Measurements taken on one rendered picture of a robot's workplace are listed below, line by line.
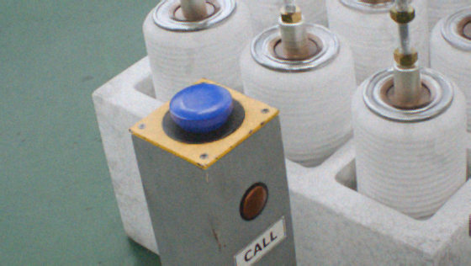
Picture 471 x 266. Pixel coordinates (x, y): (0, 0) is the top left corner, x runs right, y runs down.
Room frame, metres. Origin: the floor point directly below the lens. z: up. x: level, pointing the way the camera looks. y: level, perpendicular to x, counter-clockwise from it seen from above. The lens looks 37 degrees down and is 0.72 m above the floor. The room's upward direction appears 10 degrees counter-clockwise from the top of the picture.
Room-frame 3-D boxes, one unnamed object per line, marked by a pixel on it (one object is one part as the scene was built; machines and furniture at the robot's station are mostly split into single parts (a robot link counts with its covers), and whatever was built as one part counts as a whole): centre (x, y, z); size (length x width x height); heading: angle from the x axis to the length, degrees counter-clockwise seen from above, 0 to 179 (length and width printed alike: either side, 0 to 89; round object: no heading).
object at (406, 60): (0.66, -0.16, 0.29); 0.02 x 0.02 x 0.01; 45
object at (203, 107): (0.58, 0.00, 0.32); 0.04 x 0.04 x 0.02
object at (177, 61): (0.84, -0.01, 0.16); 0.10 x 0.10 x 0.18
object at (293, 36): (0.75, -0.09, 0.26); 0.02 x 0.02 x 0.03
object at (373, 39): (0.83, -0.18, 0.16); 0.10 x 0.10 x 0.18
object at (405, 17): (0.66, -0.16, 0.33); 0.02 x 0.02 x 0.01; 45
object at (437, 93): (0.66, -0.16, 0.25); 0.08 x 0.08 x 0.01
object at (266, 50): (0.75, -0.09, 0.25); 0.08 x 0.08 x 0.01
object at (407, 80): (0.66, -0.16, 0.26); 0.02 x 0.02 x 0.03
